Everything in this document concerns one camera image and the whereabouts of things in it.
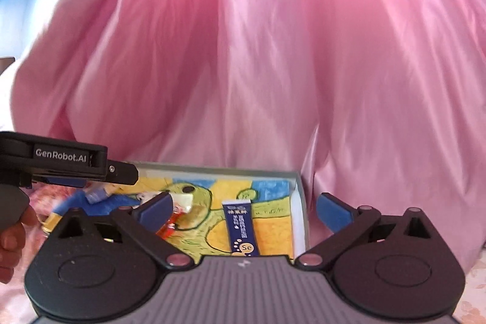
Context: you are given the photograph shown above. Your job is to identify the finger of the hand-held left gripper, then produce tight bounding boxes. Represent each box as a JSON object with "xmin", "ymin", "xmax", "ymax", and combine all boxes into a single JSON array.
[
  {"xmin": 106, "ymin": 160, "xmax": 139, "ymax": 185},
  {"xmin": 37, "ymin": 176, "xmax": 89, "ymax": 189}
]

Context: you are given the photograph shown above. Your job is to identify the dark blue stick packet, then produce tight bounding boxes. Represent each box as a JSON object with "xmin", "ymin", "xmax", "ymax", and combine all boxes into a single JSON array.
[{"xmin": 222, "ymin": 200, "xmax": 261, "ymax": 256}]

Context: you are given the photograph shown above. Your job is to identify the blue and white candy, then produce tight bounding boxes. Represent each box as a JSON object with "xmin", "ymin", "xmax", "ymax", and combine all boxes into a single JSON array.
[{"xmin": 84, "ymin": 185, "xmax": 115, "ymax": 204}]

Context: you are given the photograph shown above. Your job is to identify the blue packet with gold end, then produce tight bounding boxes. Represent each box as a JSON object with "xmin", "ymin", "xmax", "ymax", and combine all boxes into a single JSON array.
[{"xmin": 43, "ymin": 191, "xmax": 92, "ymax": 234}]

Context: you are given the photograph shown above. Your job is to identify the person's left hand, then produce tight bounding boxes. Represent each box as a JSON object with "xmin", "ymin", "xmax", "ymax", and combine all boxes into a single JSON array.
[{"xmin": 0, "ymin": 206, "xmax": 39, "ymax": 285}]

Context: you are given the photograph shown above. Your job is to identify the red orange snack packet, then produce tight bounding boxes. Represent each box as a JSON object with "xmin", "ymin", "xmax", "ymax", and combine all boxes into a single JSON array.
[{"xmin": 156, "ymin": 212, "xmax": 179, "ymax": 239}]

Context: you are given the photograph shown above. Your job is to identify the pile of snacks in box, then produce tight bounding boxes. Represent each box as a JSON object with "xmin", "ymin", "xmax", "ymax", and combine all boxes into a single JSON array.
[{"xmin": 11, "ymin": 0, "xmax": 486, "ymax": 271}]

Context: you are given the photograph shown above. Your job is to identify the grey cardboard box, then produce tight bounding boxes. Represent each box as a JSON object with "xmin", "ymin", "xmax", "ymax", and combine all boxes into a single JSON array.
[{"xmin": 81, "ymin": 162, "xmax": 312, "ymax": 261}]

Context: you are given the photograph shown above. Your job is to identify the pink floral bedsheet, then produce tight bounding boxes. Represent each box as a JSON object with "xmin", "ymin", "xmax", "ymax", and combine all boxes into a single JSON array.
[{"xmin": 0, "ymin": 182, "xmax": 486, "ymax": 324}]

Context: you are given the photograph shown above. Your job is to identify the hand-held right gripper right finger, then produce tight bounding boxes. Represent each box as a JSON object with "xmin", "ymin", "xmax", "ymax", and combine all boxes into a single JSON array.
[{"xmin": 294, "ymin": 193, "xmax": 443, "ymax": 268}]

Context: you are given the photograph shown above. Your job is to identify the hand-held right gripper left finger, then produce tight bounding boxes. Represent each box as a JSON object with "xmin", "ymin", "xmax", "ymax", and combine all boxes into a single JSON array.
[{"xmin": 47, "ymin": 192, "xmax": 195, "ymax": 268}]

